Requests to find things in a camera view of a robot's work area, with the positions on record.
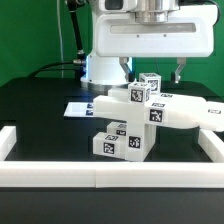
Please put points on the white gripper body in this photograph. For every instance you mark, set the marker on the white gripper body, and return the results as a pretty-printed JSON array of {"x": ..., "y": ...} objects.
[{"x": 187, "y": 33}]

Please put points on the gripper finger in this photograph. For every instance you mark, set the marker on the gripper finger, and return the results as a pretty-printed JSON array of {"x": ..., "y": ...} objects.
[
  {"x": 176, "y": 75},
  {"x": 129, "y": 74}
]

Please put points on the white tagged cube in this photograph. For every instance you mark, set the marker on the white tagged cube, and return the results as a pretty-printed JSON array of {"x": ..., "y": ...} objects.
[
  {"x": 139, "y": 92},
  {"x": 153, "y": 79}
]

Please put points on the white chair back frame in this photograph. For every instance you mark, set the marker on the white chair back frame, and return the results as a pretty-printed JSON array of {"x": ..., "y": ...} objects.
[{"x": 165, "y": 109}]

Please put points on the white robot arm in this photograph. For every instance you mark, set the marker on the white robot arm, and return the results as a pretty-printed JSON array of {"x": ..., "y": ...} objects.
[{"x": 106, "y": 71}]

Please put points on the white marker sheet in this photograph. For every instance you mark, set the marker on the white marker sheet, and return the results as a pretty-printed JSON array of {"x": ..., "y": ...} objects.
[{"x": 79, "y": 109}]

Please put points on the white U-shaped barrier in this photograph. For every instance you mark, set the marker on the white U-shaped barrier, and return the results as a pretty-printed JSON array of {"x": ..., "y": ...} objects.
[{"x": 104, "y": 174}]

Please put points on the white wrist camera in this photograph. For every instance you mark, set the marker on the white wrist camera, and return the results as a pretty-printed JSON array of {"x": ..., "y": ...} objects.
[{"x": 117, "y": 6}]

